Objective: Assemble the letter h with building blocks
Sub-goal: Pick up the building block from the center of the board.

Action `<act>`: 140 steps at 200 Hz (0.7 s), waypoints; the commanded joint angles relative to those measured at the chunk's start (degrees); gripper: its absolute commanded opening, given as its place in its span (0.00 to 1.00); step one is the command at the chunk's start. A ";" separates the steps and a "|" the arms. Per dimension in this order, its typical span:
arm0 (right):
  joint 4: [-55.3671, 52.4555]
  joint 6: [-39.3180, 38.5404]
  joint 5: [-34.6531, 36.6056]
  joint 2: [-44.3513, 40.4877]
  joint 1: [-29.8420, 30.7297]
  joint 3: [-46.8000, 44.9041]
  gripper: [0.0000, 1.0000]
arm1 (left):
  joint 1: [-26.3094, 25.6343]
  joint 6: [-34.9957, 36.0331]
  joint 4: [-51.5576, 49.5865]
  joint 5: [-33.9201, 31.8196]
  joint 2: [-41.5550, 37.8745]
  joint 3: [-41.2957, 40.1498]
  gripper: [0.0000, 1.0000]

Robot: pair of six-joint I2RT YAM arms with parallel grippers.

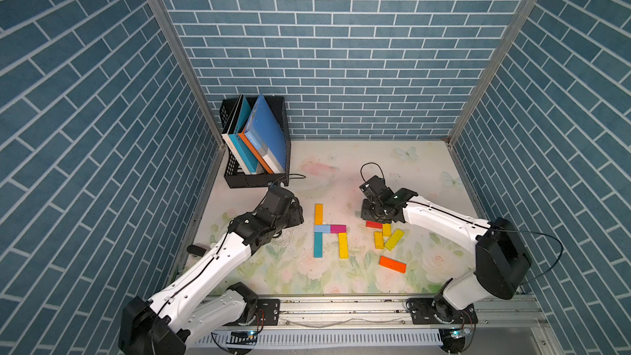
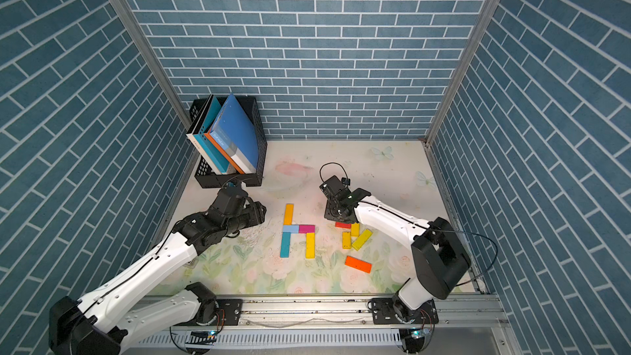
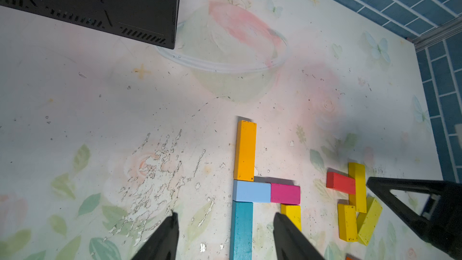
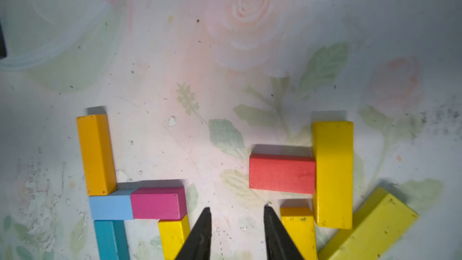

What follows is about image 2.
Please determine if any small yellow block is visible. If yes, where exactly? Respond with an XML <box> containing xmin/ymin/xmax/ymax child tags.
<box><xmin>342</xmin><ymin>232</ymin><xmax>352</xmax><ymax>250</ymax></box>

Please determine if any teal book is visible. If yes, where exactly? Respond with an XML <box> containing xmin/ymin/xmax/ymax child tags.
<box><xmin>201</xmin><ymin>96</ymin><xmax>235</xmax><ymax>174</ymax></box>

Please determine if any white black book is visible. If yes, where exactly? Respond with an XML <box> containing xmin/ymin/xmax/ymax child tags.
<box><xmin>187</xmin><ymin>95</ymin><xmax>219</xmax><ymax>174</ymax></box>

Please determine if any red block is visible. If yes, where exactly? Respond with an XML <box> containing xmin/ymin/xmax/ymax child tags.
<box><xmin>335</xmin><ymin>222</ymin><xmax>353</xmax><ymax>229</ymax></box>

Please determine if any orange spine book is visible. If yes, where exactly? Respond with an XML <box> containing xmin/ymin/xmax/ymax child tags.
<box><xmin>204</xmin><ymin>131</ymin><xmax>245</xmax><ymax>174</ymax></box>

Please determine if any teal long block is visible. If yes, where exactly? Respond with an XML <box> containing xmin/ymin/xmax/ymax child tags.
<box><xmin>279</xmin><ymin>232</ymin><xmax>291</xmax><ymax>258</ymax></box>

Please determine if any orange-yellow long block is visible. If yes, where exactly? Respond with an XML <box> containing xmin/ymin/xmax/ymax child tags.
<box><xmin>284</xmin><ymin>204</ymin><xmax>294</xmax><ymax>226</ymax></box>

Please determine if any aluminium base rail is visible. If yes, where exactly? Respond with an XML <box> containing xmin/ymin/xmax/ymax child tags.
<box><xmin>218</xmin><ymin>294</ymin><xmax>509</xmax><ymax>329</ymax></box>

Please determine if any lime yellow block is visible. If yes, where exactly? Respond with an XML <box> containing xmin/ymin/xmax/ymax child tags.
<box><xmin>351</xmin><ymin>229</ymin><xmax>372</xmax><ymax>251</ymax></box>

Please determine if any yellow upright block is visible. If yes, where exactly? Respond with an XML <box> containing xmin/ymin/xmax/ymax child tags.
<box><xmin>351</xmin><ymin>223</ymin><xmax>360</xmax><ymax>238</ymax></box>

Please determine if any yellow long block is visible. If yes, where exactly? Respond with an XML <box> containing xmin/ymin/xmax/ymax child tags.
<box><xmin>306</xmin><ymin>233</ymin><xmax>316</xmax><ymax>259</ymax></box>

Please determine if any magenta block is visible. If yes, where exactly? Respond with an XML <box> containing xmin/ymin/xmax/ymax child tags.
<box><xmin>298</xmin><ymin>225</ymin><xmax>316</xmax><ymax>233</ymax></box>

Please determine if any light blue block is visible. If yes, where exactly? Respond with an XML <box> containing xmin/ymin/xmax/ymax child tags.
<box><xmin>283</xmin><ymin>225</ymin><xmax>300</xmax><ymax>233</ymax></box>

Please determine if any white ribbed cable duct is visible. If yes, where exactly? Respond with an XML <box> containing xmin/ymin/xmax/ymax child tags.
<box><xmin>136</xmin><ymin>329</ymin><xmax>401</xmax><ymax>350</ymax></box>

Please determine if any blue book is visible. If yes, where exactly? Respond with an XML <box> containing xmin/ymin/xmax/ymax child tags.
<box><xmin>210</xmin><ymin>95</ymin><xmax>259</xmax><ymax>174</ymax></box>

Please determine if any black mesh book basket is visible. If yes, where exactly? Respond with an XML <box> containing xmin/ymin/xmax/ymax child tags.
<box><xmin>187</xmin><ymin>95</ymin><xmax>267</xmax><ymax>188</ymax></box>

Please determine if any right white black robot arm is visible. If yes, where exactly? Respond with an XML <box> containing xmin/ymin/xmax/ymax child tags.
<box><xmin>320</xmin><ymin>176</ymin><xmax>471</xmax><ymax>323</ymax></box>

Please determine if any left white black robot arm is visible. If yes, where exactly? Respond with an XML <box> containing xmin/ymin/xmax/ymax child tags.
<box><xmin>49</xmin><ymin>186</ymin><xmax>266</xmax><ymax>354</ymax></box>

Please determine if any orange block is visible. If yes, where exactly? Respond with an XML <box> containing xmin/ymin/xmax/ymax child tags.
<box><xmin>344</xmin><ymin>256</ymin><xmax>372</xmax><ymax>274</ymax></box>

